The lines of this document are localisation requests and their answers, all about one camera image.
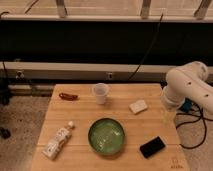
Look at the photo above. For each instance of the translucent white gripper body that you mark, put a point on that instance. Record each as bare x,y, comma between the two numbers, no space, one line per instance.
168,115

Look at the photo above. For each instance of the black rectangular eraser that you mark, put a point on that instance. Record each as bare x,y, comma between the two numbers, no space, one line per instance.
152,147

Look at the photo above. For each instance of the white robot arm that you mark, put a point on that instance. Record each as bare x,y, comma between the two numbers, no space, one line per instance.
188,81

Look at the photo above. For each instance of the green ceramic bowl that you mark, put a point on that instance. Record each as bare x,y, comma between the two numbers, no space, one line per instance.
106,136

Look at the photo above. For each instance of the blue power adapter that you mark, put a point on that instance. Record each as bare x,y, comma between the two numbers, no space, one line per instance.
186,106

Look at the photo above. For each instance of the white rectangular sponge block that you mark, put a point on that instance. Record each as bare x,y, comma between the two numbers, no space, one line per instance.
138,106

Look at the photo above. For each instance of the red chili pepper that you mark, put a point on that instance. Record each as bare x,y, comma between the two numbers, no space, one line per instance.
68,97

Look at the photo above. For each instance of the white small bottle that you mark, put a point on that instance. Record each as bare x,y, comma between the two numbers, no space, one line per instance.
56,143

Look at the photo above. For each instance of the black object on floor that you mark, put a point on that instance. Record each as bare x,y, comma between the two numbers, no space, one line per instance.
4,133

